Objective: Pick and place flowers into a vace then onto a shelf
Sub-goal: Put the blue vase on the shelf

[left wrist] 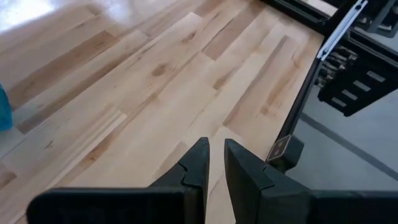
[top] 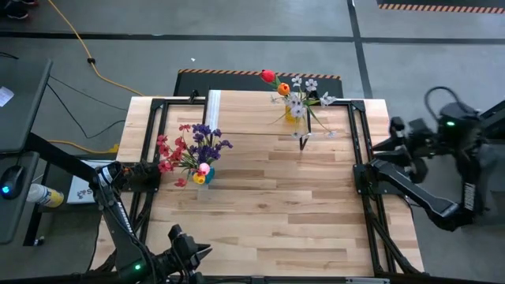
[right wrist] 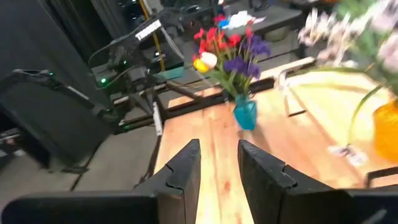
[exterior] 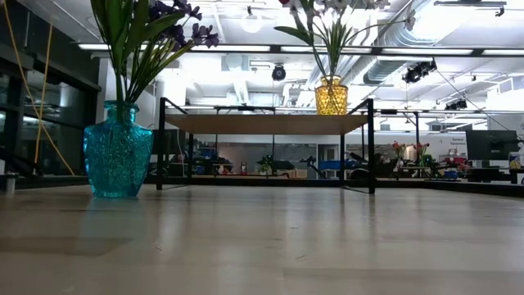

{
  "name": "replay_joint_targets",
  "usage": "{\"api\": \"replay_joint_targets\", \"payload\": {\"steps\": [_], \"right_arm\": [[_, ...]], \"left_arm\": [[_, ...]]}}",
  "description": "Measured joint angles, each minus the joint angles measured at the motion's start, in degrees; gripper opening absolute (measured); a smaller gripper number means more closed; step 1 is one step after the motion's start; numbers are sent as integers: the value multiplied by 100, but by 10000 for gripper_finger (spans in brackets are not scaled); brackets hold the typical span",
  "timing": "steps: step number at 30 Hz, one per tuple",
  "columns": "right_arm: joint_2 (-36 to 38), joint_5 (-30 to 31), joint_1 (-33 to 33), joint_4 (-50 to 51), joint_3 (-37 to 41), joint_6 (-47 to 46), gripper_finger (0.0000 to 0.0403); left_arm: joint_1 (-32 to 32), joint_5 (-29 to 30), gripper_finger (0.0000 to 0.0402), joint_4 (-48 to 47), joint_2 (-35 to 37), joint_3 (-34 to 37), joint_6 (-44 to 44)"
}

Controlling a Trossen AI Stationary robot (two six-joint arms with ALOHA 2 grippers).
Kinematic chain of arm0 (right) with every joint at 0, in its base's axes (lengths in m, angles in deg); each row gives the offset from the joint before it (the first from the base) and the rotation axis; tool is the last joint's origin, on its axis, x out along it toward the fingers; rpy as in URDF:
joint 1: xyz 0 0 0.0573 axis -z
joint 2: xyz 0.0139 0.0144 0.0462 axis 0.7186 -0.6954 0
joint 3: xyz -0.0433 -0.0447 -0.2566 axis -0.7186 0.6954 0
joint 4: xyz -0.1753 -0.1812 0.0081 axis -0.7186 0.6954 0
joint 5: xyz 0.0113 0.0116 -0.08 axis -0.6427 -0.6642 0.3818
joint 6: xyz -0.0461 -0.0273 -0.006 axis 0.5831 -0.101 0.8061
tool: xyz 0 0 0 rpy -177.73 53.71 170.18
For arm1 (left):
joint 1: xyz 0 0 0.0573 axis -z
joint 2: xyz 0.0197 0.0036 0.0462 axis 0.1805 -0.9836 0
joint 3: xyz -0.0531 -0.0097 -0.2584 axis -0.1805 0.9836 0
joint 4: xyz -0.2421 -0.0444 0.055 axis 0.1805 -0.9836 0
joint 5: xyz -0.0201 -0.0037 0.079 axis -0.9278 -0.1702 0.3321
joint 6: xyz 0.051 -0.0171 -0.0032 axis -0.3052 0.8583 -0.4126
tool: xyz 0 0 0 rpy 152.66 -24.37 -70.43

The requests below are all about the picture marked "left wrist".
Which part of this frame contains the silver metal bracket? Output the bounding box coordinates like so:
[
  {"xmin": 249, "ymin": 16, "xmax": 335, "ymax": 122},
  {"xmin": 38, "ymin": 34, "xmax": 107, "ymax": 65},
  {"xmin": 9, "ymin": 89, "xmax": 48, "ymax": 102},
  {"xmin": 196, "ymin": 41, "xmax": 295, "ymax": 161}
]
[{"xmin": 316, "ymin": 0, "xmax": 369, "ymax": 62}]

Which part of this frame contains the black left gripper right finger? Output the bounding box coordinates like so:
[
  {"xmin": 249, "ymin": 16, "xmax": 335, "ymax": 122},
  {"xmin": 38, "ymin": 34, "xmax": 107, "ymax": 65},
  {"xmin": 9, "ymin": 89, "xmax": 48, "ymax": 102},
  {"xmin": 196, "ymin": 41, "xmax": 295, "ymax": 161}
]
[{"xmin": 224, "ymin": 138, "xmax": 398, "ymax": 224}]

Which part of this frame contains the blue cut glass vase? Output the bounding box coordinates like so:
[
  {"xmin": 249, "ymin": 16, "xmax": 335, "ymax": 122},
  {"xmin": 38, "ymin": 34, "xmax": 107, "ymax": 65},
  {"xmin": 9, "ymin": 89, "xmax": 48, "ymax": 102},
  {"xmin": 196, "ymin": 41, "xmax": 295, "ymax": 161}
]
[{"xmin": 0, "ymin": 83, "xmax": 14, "ymax": 132}]

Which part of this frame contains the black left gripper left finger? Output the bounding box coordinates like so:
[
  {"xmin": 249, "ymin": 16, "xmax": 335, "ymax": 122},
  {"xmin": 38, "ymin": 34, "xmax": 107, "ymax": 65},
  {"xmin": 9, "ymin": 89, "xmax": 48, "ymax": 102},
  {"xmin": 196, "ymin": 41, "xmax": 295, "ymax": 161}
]
[{"xmin": 26, "ymin": 136, "xmax": 211, "ymax": 224}]

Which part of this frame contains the black aluminium table frame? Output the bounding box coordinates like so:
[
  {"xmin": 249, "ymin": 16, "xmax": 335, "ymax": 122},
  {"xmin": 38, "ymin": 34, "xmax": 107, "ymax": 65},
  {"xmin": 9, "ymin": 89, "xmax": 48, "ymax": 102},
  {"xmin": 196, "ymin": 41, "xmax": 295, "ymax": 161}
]
[{"xmin": 261, "ymin": 0, "xmax": 358, "ymax": 174}]

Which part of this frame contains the black control box with labels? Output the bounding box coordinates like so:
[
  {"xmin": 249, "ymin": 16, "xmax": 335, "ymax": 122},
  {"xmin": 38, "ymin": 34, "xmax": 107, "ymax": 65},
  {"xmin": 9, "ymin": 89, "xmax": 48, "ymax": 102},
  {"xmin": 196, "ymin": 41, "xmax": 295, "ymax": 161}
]
[{"xmin": 314, "ymin": 45, "xmax": 398, "ymax": 118}]

